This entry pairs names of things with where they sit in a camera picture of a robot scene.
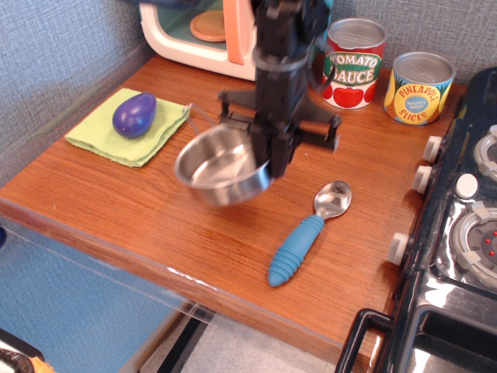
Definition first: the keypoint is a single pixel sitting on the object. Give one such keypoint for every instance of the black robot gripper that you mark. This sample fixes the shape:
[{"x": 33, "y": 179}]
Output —
[{"x": 280, "y": 115}]

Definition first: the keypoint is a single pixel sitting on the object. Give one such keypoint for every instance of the stainless steel saucepan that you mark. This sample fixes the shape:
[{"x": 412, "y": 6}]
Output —
[{"x": 219, "y": 166}]

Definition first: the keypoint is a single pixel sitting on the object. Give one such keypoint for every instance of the toy microwave teal and orange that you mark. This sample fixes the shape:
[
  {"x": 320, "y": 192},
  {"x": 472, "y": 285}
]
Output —
[{"x": 217, "y": 36}]

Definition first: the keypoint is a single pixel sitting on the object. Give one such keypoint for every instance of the tomato sauce can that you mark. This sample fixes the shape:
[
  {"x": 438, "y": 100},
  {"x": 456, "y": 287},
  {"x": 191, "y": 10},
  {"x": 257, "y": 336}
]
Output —
[{"x": 353, "y": 67}]

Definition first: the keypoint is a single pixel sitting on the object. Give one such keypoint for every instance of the purple toy eggplant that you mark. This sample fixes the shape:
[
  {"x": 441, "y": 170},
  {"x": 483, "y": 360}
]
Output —
[{"x": 134, "y": 117}]

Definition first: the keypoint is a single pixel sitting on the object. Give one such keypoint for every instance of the green folded cloth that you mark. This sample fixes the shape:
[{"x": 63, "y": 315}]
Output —
[{"x": 96, "y": 133}]

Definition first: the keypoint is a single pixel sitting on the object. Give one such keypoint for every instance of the pineapple slices can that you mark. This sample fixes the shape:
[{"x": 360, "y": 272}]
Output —
[{"x": 418, "y": 87}]

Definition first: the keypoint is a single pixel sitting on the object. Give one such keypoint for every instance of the white stove knob middle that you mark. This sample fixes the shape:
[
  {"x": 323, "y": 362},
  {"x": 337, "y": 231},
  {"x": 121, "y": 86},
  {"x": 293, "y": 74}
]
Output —
[{"x": 421, "y": 179}]

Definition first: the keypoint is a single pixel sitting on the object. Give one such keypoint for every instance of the white stove knob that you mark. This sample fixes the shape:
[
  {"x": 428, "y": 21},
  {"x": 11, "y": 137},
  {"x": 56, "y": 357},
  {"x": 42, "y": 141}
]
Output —
[
  {"x": 421, "y": 179},
  {"x": 397, "y": 248},
  {"x": 432, "y": 148}
]

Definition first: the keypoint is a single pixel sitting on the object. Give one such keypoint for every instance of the white stove knob upper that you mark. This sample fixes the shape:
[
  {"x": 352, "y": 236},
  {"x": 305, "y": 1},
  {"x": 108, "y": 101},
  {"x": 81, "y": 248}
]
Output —
[{"x": 432, "y": 148}]

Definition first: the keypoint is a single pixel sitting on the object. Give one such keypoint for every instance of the white stove knob lower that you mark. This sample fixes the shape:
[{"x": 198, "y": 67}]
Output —
[{"x": 397, "y": 248}]

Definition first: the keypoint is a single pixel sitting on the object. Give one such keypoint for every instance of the white round stove button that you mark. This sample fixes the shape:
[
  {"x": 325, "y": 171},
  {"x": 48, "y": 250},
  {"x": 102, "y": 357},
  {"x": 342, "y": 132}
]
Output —
[{"x": 466, "y": 186}]

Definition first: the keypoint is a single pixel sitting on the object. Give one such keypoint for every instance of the black toy stove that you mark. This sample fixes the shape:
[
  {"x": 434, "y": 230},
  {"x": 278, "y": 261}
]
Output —
[{"x": 444, "y": 316}]

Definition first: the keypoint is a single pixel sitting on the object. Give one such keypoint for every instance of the blue handled metal spoon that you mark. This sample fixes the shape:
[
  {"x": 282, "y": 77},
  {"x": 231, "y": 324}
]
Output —
[{"x": 332, "y": 201}]

